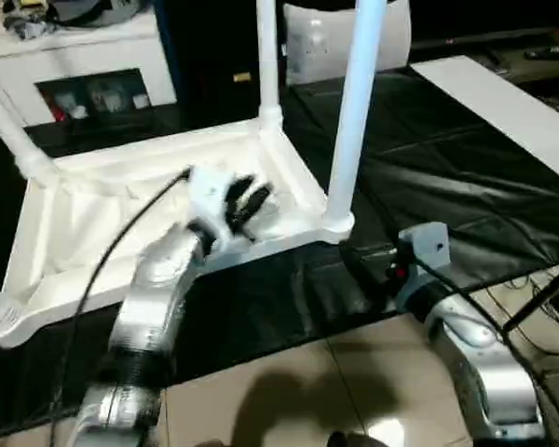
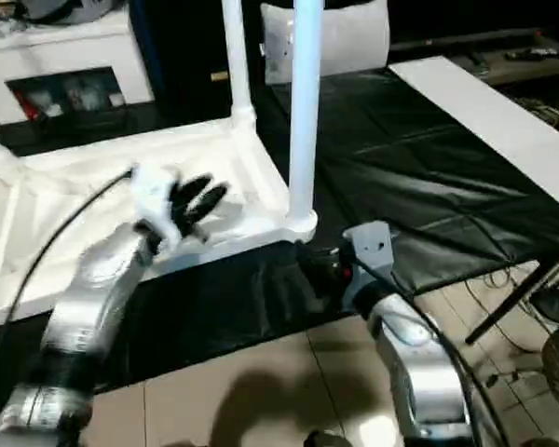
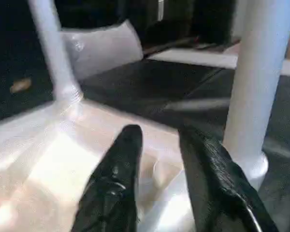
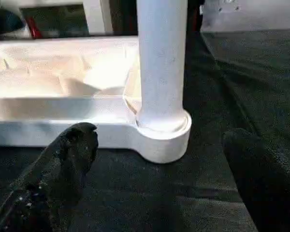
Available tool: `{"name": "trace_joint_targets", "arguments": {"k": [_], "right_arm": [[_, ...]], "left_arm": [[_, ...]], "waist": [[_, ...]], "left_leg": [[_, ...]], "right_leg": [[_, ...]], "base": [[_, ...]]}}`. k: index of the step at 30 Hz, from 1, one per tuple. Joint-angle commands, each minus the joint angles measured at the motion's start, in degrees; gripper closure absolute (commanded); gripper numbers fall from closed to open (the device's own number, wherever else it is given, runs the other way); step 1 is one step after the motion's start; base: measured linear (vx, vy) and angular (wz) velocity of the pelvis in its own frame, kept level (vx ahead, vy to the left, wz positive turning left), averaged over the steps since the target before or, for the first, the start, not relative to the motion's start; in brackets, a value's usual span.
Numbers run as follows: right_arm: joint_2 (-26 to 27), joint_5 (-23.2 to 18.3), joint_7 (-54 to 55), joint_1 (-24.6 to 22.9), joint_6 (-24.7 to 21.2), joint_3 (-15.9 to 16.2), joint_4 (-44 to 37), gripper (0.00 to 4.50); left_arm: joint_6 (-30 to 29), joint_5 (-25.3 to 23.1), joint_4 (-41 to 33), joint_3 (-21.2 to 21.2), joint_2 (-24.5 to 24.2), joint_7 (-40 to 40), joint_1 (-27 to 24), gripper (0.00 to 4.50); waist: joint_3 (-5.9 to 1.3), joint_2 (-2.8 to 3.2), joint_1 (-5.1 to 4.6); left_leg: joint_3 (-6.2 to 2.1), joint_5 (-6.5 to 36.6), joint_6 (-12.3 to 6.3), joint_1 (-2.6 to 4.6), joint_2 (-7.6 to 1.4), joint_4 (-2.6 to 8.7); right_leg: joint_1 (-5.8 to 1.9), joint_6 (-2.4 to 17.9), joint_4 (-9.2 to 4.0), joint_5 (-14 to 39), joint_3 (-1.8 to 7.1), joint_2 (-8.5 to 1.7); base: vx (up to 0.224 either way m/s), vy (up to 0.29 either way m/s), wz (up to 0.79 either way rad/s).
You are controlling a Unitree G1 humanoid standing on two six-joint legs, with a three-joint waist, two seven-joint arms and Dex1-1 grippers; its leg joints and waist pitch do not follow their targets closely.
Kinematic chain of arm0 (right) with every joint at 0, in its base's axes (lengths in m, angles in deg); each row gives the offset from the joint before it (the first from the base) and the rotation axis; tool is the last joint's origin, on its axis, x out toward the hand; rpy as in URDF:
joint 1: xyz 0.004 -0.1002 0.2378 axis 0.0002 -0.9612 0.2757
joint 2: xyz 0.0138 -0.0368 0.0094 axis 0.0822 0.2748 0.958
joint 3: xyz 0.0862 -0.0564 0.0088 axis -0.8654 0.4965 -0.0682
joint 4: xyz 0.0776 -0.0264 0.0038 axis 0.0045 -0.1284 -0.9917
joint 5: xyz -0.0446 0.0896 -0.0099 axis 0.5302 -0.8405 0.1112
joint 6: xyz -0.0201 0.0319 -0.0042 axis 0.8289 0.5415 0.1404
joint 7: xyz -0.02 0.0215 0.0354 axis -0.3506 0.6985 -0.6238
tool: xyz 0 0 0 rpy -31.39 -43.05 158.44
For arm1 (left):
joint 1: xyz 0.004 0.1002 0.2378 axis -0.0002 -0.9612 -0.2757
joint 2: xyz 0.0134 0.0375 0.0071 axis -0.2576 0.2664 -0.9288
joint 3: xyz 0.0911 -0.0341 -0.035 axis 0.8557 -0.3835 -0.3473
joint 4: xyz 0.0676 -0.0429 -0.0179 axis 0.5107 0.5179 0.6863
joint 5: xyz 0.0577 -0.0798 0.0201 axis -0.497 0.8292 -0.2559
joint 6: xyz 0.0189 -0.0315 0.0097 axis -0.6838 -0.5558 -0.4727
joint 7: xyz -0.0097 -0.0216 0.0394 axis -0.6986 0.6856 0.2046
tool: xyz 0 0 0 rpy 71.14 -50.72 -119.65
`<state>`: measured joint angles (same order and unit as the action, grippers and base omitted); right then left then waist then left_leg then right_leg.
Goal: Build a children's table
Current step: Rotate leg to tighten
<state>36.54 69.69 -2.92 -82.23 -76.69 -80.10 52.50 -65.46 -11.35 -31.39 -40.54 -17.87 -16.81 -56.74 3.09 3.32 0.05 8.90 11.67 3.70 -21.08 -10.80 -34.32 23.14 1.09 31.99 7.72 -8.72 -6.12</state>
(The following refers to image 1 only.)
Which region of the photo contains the white plastic table top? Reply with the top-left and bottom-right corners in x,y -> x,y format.
0,119 -> 357,349

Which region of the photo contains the black stand leg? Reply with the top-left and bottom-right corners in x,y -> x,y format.
501,264 -> 559,336

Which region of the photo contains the grey cushion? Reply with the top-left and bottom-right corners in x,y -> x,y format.
280,0 -> 414,88

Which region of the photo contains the white flat board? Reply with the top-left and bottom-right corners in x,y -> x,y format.
408,54 -> 559,189

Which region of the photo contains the white glass-door cabinet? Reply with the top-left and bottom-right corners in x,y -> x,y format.
0,17 -> 180,129

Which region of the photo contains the dark round appliance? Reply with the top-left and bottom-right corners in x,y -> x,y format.
5,0 -> 155,34

